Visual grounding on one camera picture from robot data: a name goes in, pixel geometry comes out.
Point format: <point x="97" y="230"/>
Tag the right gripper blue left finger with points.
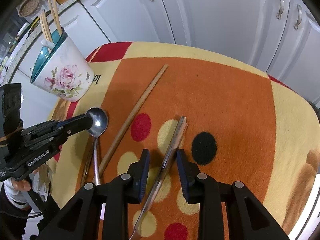
<point x="141" y="170"/>

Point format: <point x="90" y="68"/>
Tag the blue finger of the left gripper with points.
<point x="75" y="124"/>

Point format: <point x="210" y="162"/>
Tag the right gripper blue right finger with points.
<point x="185" y="173"/>

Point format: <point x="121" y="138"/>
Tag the metal spoon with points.
<point x="99" y="126"/>

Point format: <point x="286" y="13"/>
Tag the white ceramic spoon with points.
<point x="48" y="44"/>

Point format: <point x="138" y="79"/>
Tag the left gloved hand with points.
<point x="39" y="184"/>

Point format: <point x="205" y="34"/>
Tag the teal rimmed floral utensil holder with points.
<point x="62" y="70"/>

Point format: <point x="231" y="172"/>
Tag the yellow orange patterned table mat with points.
<point x="242" y="124"/>

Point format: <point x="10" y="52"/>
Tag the yellow lid black casserole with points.
<point x="35" y="23"/>

